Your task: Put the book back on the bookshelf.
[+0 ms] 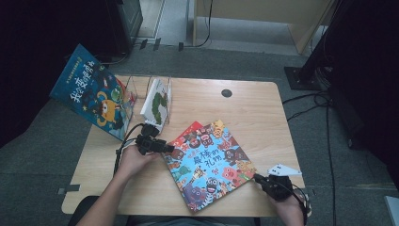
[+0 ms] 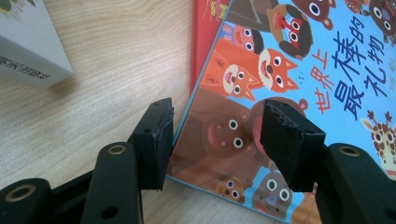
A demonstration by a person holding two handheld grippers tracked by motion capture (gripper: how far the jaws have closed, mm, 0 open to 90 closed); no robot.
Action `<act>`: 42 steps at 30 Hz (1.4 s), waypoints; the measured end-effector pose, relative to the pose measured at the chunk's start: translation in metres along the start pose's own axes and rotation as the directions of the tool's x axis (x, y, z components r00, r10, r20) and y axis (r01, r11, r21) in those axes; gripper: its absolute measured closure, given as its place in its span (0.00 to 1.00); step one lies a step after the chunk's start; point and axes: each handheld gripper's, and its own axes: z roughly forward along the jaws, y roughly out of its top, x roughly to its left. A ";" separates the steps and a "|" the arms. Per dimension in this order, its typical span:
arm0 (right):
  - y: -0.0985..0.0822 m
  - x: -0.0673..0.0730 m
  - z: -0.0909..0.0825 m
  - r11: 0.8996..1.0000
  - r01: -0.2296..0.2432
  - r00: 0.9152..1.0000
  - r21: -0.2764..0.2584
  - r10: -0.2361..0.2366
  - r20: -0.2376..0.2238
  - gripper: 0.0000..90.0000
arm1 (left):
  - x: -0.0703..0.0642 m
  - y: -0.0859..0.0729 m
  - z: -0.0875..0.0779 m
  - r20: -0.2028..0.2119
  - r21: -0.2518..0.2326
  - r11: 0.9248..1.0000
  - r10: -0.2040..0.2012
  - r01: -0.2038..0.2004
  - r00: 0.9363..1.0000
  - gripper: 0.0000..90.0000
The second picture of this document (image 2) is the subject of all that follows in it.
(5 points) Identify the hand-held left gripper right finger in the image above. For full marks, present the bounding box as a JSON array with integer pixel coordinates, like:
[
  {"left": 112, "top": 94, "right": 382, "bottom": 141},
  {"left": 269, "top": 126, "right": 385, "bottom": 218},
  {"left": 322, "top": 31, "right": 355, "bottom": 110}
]
[{"left": 260, "top": 98, "right": 327, "bottom": 193}]

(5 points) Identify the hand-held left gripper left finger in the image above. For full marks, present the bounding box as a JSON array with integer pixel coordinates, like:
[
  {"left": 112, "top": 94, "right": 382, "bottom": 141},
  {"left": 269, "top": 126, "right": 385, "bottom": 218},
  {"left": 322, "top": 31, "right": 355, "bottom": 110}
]
[{"left": 128, "top": 97, "right": 175, "bottom": 191}]

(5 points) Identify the light blue animal picture book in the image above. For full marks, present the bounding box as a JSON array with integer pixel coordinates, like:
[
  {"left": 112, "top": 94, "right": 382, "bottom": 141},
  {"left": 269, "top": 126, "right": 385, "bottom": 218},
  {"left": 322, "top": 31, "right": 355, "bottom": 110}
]
[{"left": 165, "top": 0, "right": 396, "bottom": 224}]

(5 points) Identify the red picture book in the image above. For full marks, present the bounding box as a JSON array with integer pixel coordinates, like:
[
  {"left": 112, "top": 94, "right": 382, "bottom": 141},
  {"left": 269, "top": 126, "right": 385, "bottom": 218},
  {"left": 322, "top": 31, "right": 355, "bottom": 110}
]
[{"left": 189, "top": 0, "right": 232, "bottom": 96}]

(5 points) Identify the white caterpillar picture book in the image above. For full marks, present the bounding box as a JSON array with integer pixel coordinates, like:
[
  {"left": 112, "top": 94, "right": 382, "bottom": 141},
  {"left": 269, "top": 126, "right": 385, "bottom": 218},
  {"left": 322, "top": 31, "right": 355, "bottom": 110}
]
[{"left": 0, "top": 0, "right": 75, "bottom": 89}]

